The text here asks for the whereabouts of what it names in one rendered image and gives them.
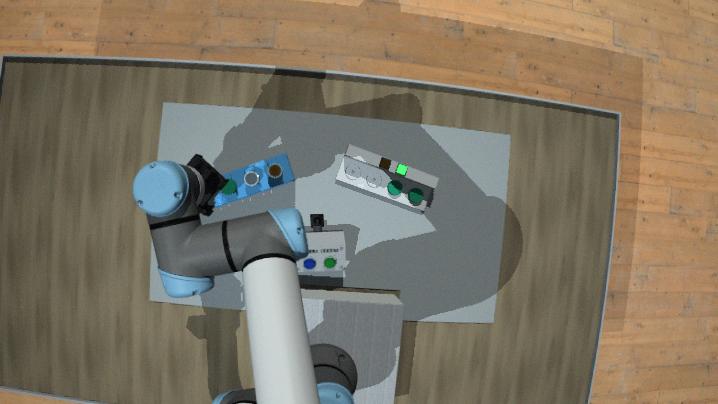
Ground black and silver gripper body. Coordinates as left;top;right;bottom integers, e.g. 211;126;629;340
186;154;229;214

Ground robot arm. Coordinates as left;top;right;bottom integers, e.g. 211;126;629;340
133;160;358;404

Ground blue four-tube rack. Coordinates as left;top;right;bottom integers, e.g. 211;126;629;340
213;153;295;209

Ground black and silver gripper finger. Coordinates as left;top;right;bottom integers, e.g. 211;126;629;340
202;190;221;216

